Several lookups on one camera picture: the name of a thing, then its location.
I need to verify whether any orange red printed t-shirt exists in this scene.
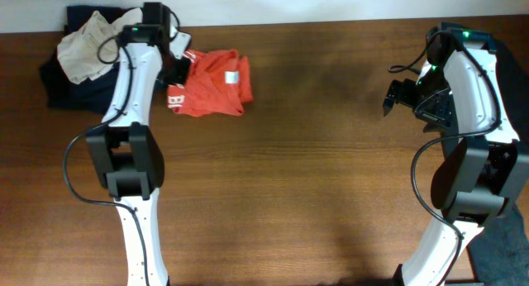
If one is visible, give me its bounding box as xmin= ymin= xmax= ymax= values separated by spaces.
xmin=167 ymin=50 xmax=254 ymax=117

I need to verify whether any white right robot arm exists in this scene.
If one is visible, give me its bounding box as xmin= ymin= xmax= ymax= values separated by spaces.
xmin=383 ymin=22 xmax=528 ymax=285

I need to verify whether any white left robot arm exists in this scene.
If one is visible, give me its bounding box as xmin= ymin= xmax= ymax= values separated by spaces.
xmin=86 ymin=2 xmax=190 ymax=286

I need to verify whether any navy blue folded garment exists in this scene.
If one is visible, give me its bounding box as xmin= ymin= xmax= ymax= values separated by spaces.
xmin=39 ymin=5 xmax=136 ymax=115

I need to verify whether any black garment with white print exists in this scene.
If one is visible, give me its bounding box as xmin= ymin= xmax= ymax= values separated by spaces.
xmin=495 ymin=40 xmax=528 ymax=144

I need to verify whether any white crumpled garment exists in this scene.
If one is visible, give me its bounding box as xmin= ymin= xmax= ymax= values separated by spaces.
xmin=57 ymin=7 xmax=143 ymax=84

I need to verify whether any dark grey garment lower right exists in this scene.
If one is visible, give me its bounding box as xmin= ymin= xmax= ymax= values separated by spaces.
xmin=468 ymin=205 xmax=528 ymax=286

